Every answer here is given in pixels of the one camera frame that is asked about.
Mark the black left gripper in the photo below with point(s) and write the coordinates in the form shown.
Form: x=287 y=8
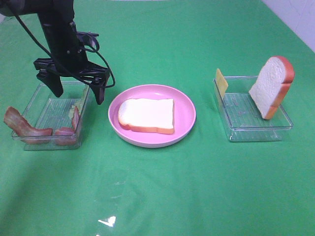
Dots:
x=68 y=58

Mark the green lettuce leaf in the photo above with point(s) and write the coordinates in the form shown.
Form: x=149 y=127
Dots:
x=78 y=103

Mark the short bacon strip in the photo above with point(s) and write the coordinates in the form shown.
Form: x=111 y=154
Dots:
x=68 y=131

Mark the long bacon strip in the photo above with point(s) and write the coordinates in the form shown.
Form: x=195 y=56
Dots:
x=14 y=120

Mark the bread slice from container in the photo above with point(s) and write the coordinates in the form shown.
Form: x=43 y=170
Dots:
x=147 y=115

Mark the yellow cheese slice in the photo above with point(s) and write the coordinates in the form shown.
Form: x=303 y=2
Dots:
x=221 y=82

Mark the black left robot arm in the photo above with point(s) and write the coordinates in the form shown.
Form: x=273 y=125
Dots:
x=48 y=11

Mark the clear left plastic container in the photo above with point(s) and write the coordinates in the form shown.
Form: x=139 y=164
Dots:
x=44 y=110

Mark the clear plastic container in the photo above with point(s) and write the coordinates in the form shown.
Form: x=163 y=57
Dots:
x=44 y=110
x=241 y=118

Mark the pink plate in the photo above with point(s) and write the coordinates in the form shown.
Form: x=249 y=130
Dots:
x=184 y=115

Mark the green tablecloth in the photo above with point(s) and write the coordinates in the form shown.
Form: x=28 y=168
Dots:
x=204 y=185

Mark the clear right plastic container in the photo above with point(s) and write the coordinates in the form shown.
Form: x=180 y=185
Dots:
x=241 y=118

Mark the bread slice in right container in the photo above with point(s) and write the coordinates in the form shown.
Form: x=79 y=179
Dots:
x=272 y=85

